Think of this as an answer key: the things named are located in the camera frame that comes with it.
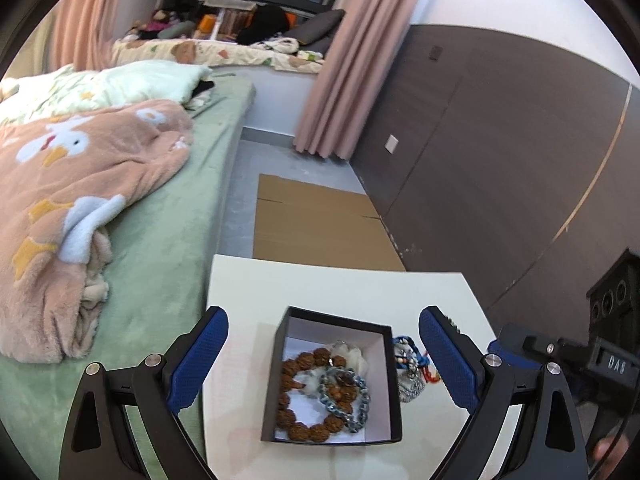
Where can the dark grey pillow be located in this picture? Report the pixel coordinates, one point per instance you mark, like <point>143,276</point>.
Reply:
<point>317,33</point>

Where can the white wall socket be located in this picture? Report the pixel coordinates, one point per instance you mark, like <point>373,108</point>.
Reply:
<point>391,144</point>

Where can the light green floral quilt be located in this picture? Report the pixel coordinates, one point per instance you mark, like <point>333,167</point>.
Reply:
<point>68,91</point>

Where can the pink curtain right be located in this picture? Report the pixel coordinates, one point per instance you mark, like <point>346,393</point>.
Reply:
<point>353,73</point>

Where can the flat brown cardboard sheet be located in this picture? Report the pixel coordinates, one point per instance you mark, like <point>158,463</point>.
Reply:
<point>302,223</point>

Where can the window seat floral cushion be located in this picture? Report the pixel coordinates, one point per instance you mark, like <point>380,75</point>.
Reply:
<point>209,53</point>

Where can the plush doll toys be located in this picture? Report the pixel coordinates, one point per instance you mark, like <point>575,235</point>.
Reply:
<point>163,24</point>

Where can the small white folding table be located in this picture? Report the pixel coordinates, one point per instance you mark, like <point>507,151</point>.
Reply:
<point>224,19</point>

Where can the person's right hand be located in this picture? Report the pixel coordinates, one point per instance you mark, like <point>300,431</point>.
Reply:
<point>609,455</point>

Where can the dark brown wardrobe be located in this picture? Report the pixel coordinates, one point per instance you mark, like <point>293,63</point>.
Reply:
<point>517,166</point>

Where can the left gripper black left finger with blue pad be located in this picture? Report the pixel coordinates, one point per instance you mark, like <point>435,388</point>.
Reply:
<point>190,358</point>

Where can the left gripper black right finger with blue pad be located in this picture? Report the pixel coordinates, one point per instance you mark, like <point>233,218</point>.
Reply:
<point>455,357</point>

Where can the white tissue paper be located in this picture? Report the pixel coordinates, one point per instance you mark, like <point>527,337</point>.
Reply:
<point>315,364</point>

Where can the black jewelry box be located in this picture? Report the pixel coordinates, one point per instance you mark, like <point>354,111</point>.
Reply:
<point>351,410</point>

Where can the pink duck pattern blanket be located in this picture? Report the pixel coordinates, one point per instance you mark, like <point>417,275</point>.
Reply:
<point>62,181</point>

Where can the green bed mattress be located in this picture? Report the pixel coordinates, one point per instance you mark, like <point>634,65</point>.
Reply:
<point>163,248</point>

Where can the pink curtain left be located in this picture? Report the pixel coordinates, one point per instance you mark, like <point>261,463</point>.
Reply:
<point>82,34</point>

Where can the pink curtain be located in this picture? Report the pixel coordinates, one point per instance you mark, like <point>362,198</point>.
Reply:
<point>353,73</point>
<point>82,34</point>

